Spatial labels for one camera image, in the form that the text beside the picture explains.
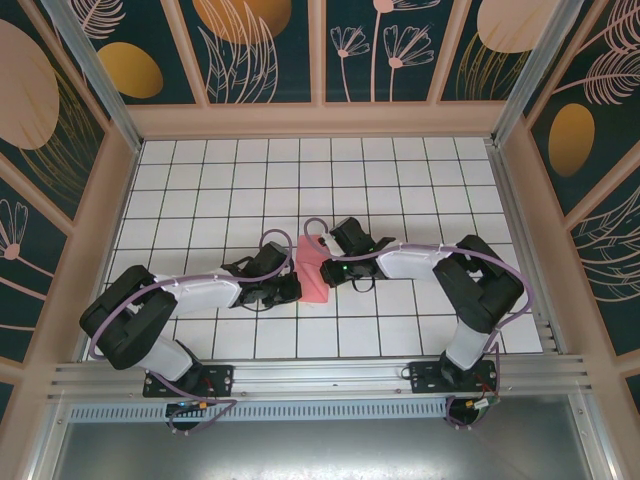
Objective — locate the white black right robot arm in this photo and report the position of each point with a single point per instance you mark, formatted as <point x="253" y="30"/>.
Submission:
<point x="415" y="265"/>

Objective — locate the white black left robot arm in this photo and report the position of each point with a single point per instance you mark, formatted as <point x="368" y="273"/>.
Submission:
<point x="200" y="297"/>

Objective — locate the grey metal sheet panel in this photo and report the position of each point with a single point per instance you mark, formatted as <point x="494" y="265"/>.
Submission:
<point x="320" y="450"/>

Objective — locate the black electronics board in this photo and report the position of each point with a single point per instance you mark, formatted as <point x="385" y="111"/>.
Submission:
<point x="465" y="417"/>
<point x="182" y="425"/>

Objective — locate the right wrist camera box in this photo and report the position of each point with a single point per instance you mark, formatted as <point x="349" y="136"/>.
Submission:
<point x="326" y="245"/>

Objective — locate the aluminium mounting rail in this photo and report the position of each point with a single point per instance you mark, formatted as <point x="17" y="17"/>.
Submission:
<point x="320" y="380"/>

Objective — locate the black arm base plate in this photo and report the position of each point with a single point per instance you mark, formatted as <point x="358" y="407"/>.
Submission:
<point x="425" y="382"/>
<point x="220" y="382"/>

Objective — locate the aluminium side rail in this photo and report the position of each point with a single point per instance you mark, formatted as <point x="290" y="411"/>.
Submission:
<point x="505" y="175"/>

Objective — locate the aluminium corner post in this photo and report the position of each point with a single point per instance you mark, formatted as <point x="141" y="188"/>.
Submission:
<point x="100" y="85"/>
<point x="536" y="75"/>

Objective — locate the aluminium frame bar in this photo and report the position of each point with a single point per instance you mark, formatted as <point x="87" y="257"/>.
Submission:
<point x="597" y="440"/>
<point x="50" y="440"/>

